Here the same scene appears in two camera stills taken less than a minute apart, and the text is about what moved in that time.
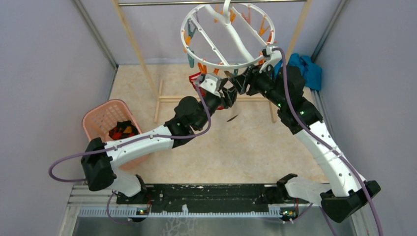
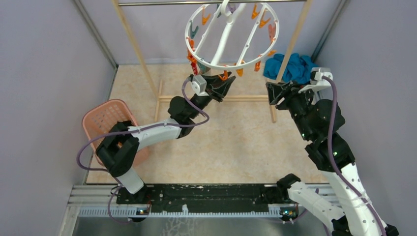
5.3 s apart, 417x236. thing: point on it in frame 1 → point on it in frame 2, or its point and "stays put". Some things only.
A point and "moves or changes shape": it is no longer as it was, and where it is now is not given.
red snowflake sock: [193, 78] moves or changes shape
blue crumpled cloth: [312, 73] stays put
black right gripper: [251, 77] → [289, 90]
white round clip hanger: [227, 36] stays put
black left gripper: [230, 94] → [217, 88]
